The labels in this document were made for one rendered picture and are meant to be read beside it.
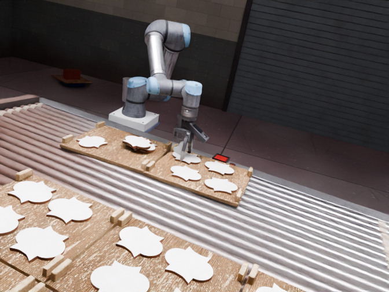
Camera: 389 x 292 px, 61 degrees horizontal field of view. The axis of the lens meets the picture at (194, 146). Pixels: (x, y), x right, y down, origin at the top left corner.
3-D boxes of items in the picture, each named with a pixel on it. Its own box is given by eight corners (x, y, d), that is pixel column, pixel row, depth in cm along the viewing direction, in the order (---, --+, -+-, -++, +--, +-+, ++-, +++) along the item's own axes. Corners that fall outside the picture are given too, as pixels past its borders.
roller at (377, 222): (39, 108, 201) (39, 101, 199) (386, 231, 143) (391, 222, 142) (32, 110, 196) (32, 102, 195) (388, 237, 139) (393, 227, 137)
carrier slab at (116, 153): (102, 127, 180) (102, 124, 179) (172, 148, 171) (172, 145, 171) (59, 146, 148) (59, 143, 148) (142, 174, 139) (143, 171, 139)
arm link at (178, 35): (143, 90, 214) (164, 14, 174) (166, 92, 219) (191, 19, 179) (145, 103, 207) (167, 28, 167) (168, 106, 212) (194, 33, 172)
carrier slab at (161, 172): (174, 149, 170) (175, 146, 170) (252, 174, 161) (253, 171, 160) (143, 175, 139) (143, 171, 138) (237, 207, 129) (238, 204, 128)
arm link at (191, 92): (199, 81, 152) (205, 85, 144) (195, 104, 156) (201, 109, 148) (183, 79, 149) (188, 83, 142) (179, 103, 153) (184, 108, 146)
